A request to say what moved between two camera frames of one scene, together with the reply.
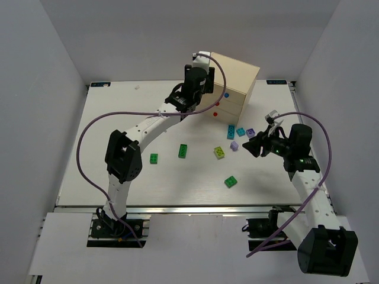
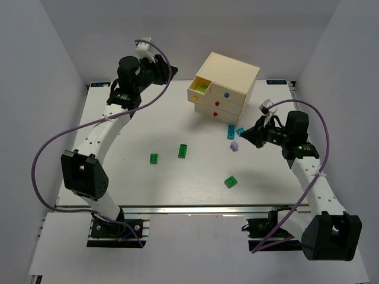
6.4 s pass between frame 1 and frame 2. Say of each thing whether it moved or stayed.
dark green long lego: stayed
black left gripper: moved
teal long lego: stayed
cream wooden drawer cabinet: stayed
